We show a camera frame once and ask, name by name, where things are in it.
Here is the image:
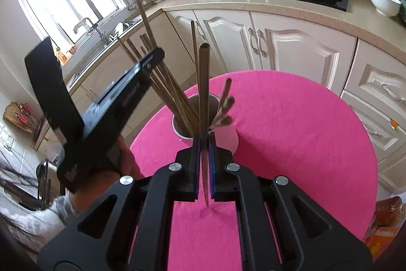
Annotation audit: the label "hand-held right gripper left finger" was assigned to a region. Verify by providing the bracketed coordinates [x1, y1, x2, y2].
[37, 135, 201, 271]

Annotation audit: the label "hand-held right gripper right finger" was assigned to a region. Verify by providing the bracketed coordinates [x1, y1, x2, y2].
[208, 134, 373, 271]

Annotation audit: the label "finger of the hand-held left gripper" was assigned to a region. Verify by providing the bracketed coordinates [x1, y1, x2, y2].
[136, 48, 166, 76]

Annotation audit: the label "light wooden chopstick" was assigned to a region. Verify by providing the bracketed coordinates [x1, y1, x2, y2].
[117, 36, 189, 136]
[140, 34, 195, 133]
[134, 0, 197, 135]
[126, 39, 192, 135]

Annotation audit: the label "pink cup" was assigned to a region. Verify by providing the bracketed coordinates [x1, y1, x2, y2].
[171, 92, 240, 155]

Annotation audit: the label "person's left forearm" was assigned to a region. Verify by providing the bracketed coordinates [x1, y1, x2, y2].
[41, 174, 124, 240]

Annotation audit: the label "person's left hand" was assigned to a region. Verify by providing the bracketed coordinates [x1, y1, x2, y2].
[117, 135, 145, 179]

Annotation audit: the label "stainless steel sink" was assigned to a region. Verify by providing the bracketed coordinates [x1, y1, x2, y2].
[70, 20, 142, 81]

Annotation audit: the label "chrome faucet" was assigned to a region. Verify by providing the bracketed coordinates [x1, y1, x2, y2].
[74, 17, 107, 44]

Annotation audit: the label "pink terry table cover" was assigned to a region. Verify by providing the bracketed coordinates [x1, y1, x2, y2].
[128, 69, 379, 271]

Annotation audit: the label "shiny metal pot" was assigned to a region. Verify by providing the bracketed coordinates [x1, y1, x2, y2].
[36, 158, 62, 205]

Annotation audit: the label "wooden rack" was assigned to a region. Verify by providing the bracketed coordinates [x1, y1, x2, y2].
[3, 101, 46, 135]

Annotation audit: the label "person's dark hair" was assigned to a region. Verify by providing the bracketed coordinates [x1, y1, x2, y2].
[0, 160, 43, 214]

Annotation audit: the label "cream kitchen base cabinets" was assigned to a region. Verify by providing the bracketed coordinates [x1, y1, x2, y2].
[63, 9, 406, 195]

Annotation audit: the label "bagged bread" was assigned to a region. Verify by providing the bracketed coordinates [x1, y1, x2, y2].
[374, 195, 406, 227]

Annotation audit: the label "orange packet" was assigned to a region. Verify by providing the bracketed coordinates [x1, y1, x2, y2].
[363, 225, 400, 259]

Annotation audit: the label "beige kitchen countertop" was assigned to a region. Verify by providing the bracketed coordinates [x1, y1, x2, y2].
[62, 0, 406, 75]

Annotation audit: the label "white bowl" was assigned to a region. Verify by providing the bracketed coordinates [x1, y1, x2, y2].
[367, 0, 403, 17]

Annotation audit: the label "wall outlet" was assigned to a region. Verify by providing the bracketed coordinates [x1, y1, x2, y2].
[0, 131, 16, 151]

